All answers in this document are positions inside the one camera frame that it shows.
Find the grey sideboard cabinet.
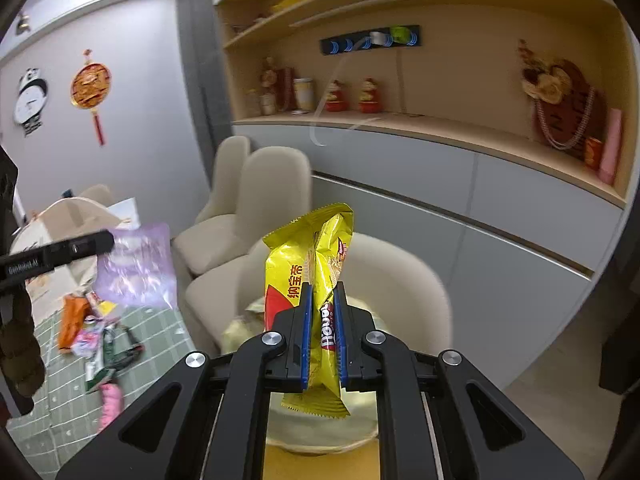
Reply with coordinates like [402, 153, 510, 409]
[232, 124, 601, 388]

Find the beige dining chair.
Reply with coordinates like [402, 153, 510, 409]
[172, 146, 313, 277]
[185, 232, 451, 393]
[195, 135, 251, 226]

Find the wooden wall shelf unit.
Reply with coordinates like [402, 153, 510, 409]
[212, 0, 632, 209]

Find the beige paper bag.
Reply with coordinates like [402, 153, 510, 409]
[9, 197, 126, 321]

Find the golden flower bouquet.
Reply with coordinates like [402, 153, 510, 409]
[517, 40, 573, 103]

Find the purple plastic bag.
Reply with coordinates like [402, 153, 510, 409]
[94, 222, 178, 311]

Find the red gold ornament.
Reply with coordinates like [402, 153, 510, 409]
[259, 56, 280, 96]

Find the yellow plastic bin bag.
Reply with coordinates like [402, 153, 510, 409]
[220, 297, 381, 480]

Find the red gift box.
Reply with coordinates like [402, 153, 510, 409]
[277, 67, 296, 111]

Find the yellow snack packet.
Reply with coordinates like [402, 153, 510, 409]
[262, 202, 355, 418]

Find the pink printed packet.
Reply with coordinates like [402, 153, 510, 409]
[74, 314, 107, 356]

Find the dark cloth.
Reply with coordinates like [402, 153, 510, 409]
[0, 145, 19, 243]

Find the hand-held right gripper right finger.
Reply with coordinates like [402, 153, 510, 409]
[334, 281, 586, 480]

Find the pink bottle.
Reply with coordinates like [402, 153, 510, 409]
[597, 108, 623, 186]

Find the black power strip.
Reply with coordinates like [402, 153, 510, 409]
[320, 25, 422, 56]

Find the plain pink wrapper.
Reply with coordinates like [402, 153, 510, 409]
[99, 382, 123, 428]

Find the green checked tablecloth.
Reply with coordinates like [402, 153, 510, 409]
[0, 304, 201, 461]

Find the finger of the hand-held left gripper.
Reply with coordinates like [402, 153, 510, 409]
[0, 230, 115, 293]

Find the red round tassel ornament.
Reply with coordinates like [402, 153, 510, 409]
[70, 49, 113, 147]

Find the orange snack packet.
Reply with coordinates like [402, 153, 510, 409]
[59, 294, 94, 353]

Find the red figurine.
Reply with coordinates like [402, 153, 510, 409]
[358, 77, 382, 113]
[324, 80, 348, 112]

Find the green white snack packet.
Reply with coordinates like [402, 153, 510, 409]
[84, 325, 145, 393]

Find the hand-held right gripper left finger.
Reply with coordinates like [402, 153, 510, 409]
[55, 282, 316, 480]

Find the yellow packet on shelf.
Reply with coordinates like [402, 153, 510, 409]
[270, 0, 311, 15]

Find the white cable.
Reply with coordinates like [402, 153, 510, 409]
[309, 40, 402, 147]

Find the yellow can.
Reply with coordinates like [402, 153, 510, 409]
[293, 77, 314, 111]

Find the panda wall clock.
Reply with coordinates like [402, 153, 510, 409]
[12, 67, 50, 137]

